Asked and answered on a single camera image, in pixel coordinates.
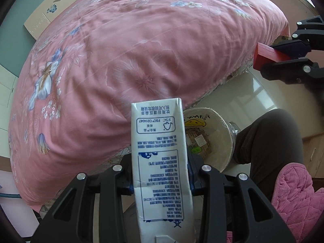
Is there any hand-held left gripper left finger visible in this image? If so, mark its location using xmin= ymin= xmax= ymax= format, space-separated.
xmin=32 ymin=154 xmax=134 ymax=243

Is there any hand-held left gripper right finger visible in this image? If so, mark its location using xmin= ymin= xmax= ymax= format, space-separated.
xmin=187 ymin=154 xmax=296 ymax=243

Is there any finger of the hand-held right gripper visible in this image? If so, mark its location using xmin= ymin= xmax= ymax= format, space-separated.
xmin=270 ymin=15 xmax=324 ymax=56
xmin=261 ymin=58 xmax=324 ymax=85

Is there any red box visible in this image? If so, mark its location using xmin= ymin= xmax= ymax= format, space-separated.
xmin=253 ymin=43 xmax=289 ymax=71

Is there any white round waste bin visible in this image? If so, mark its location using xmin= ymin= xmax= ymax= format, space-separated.
xmin=183 ymin=108 xmax=236 ymax=174

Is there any white and blue milk carton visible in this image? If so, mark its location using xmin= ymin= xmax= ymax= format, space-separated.
xmin=130 ymin=97 xmax=196 ymax=243

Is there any brown printed paper wrapper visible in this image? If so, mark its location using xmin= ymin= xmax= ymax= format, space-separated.
xmin=187 ymin=129 xmax=213 ymax=157

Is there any white smiley plastic bag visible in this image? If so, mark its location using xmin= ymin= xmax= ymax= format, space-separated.
xmin=183 ymin=108 xmax=240 ymax=157

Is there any person's right leg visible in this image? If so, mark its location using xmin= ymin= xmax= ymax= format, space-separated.
xmin=223 ymin=109 xmax=305 ymax=233

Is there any wooden cabinet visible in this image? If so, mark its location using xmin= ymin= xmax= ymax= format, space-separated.
xmin=302 ymin=132 xmax=324 ymax=183

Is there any pink quilted jacket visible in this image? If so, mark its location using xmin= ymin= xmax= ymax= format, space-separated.
xmin=272 ymin=164 xmax=322 ymax=243

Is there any pink duvet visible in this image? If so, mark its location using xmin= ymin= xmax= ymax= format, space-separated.
xmin=7 ymin=0 xmax=290 ymax=212

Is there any white drawer cabinet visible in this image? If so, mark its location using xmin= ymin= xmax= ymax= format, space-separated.
xmin=0 ymin=64 xmax=19 ymax=109

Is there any cream cabinet with flower decal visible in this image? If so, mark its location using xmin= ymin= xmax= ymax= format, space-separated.
xmin=24 ymin=0 xmax=102 ymax=39

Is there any teal cable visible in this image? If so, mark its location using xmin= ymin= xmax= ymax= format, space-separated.
xmin=0 ymin=192 xmax=22 ymax=201

